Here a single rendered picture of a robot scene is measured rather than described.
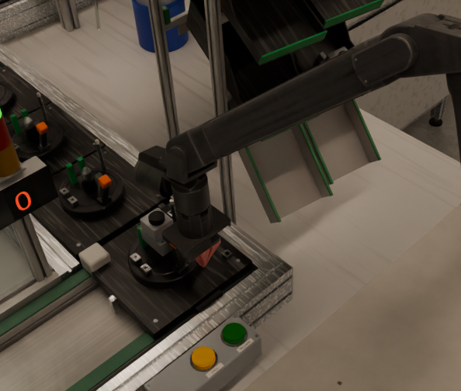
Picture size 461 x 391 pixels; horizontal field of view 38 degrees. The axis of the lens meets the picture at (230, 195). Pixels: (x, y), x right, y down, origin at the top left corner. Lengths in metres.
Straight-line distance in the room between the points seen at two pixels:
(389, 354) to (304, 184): 0.37
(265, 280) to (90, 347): 0.35
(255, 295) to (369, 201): 0.44
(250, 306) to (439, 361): 0.36
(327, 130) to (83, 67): 0.91
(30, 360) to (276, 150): 0.61
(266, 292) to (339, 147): 0.36
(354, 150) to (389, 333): 0.39
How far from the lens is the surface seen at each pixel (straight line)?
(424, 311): 1.37
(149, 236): 1.23
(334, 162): 1.41
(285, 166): 1.34
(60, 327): 1.32
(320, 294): 1.37
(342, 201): 1.55
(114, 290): 1.27
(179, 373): 1.16
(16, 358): 1.30
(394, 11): 2.44
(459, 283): 1.43
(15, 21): 2.29
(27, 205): 1.15
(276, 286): 1.28
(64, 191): 1.43
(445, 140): 3.14
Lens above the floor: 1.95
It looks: 44 degrees down
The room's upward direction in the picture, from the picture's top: 4 degrees counter-clockwise
